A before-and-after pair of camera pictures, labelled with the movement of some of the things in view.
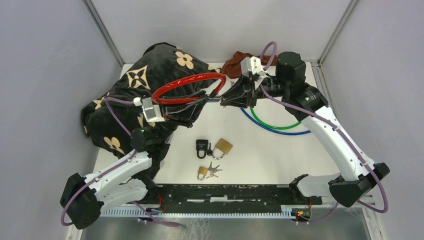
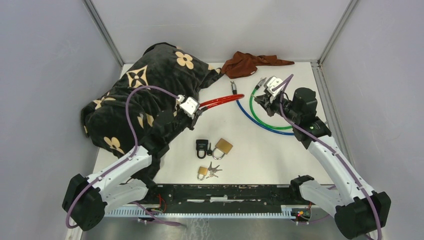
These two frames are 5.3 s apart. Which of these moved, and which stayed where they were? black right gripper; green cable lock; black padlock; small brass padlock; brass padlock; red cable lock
Moved: black right gripper; red cable lock
Stayed: brass padlock; small brass padlock; green cable lock; black padlock
